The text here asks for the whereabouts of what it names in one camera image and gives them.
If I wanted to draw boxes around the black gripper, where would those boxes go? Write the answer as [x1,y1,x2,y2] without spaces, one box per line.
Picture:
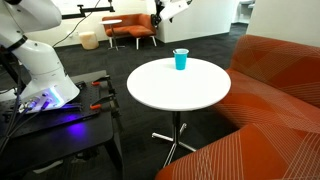
[150,10,165,28]

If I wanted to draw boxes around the orange armchair white legs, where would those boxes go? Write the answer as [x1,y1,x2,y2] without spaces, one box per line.
[101,13,158,51]

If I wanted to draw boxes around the black robot cart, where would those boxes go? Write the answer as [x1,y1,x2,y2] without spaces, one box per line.
[0,69,125,180]

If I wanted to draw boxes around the blue plastic cup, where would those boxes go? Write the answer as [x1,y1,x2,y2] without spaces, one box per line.
[172,48,190,71]

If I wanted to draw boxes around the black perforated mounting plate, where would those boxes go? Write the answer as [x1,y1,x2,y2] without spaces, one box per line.
[0,79,111,138]

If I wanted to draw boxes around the orange patterned corner sofa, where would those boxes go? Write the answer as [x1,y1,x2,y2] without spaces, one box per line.
[154,34,320,180]

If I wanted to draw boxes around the thin black hanging cable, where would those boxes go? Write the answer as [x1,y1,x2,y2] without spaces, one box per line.
[52,0,102,48]

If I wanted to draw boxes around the cream cylindrical stool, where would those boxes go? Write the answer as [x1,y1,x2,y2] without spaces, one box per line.
[78,30,100,51]

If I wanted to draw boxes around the orange-handled black clamp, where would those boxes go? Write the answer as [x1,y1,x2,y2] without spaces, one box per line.
[90,75,112,87]
[89,93,117,111]

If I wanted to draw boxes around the black camera boom bar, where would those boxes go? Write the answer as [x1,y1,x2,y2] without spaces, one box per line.
[61,0,116,20]

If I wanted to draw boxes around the round white pedestal table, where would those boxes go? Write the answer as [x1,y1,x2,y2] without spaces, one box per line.
[126,56,232,168]

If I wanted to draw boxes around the small white side table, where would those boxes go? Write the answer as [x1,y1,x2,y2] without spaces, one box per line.
[99,18,126,52]

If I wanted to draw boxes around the robot base cable bundle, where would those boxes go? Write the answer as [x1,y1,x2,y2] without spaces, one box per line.
[0,56,56,154]

